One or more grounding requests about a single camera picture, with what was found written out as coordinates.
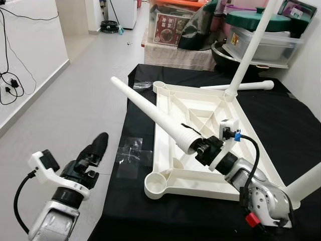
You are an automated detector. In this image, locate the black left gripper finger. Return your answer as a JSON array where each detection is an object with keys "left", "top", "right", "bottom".
[{"left": 89, "top": 132, "right": 110, "bottom": 162}]

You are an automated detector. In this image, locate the white plastic table top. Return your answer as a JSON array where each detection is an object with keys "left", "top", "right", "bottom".
[{"left": 144, "top": 80, "right": 301, "bottom": 210}]

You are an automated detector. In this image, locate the large clear tape patch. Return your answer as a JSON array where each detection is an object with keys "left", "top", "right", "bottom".
[{"left": 116, "top": 137, "right": 153, "bottom": 179}]

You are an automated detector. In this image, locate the black tablecloth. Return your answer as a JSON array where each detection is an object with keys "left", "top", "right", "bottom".
[{"left": 88, "top": 63, "right": 321, "bottom": 241}]

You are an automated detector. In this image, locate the narrow clear tape strip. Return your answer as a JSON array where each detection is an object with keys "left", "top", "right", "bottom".
[{"left": 131, "top": 82, "right": 153, "bottom": 92}]

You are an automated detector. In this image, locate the beige cloth covered bench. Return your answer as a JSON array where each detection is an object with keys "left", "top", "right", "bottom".
[{"left": 144, "top": 43, "right": 216, "bottom": 72}]

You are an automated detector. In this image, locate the black wok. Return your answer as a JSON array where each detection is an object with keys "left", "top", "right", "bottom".
[{"left": 211, "top": 40, "right": 266, "bottom": 76}]

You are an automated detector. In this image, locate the black plastic bag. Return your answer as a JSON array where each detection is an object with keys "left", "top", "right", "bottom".
[{"left": 178, "top": 10, "right": 221, "bottom": 51}]

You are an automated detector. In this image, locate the red printed carton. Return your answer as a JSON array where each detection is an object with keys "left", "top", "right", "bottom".
[{"left": 153, "top": 11, "right": 190, "bottom": 47}]

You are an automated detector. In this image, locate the dark green lid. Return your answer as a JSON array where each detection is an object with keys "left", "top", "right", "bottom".
[{"left": 224, "top": 10, "right": 291, "bottom": 33}]

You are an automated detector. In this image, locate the clear plastic storage box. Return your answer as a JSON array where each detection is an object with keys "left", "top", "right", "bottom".
[{"left": 223, "top": 25, "right": 301, "bottom": 68}]

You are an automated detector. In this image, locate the orange lid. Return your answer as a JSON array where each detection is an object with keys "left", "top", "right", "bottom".
[{"left": 150, "top": 0, "right": 206, "bottom": 8}]

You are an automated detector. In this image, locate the pink translucent box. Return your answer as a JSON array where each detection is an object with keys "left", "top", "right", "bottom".
[{"left": 221, "top": 0, "right": 261, "bottom": 13}]

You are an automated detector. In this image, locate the white appliance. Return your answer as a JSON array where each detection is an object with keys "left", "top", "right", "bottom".
[{"left": 105, "top": 0, "right": 138, "bottom": 30}]

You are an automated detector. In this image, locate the dark printed carton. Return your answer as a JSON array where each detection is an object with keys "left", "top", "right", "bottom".
[{"left": 281, "top": 0, "right": 317, "bottom": 38}]

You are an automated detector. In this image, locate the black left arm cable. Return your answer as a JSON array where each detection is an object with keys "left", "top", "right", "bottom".
[{"left": 14, "top": 171, "right": 38, "bottom": 234}]

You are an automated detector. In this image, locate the black wall cable with adapter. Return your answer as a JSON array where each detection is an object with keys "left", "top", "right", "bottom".
[{"left": 0, "top": 8, "right": 38, "bottom": 106}]

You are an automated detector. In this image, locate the black coiled hose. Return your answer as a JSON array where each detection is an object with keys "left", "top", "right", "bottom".
[{"left": 100, "top": 20, "right": 121, "bottom": 33}]

